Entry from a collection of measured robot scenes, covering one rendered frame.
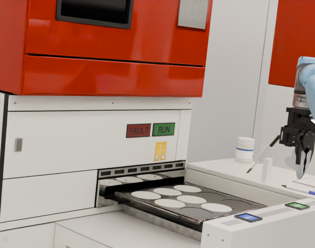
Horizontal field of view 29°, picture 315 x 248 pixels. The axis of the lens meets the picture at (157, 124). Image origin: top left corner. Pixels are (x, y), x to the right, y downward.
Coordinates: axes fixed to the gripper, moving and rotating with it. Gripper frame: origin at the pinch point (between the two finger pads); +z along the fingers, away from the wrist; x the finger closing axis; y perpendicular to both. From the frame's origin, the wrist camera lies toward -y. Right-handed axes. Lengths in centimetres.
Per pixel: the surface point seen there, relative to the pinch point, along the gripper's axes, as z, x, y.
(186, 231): 22.2, 18.7, 26.9
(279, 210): 10.2, 8.3, 1.3
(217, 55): -30, -224, 203
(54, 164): 5, 47, 59
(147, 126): -5, 8, 58
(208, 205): 15.9, 6.3, 28.6
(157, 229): 23.8, 21.2, 36.7
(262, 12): -69, -279, 202
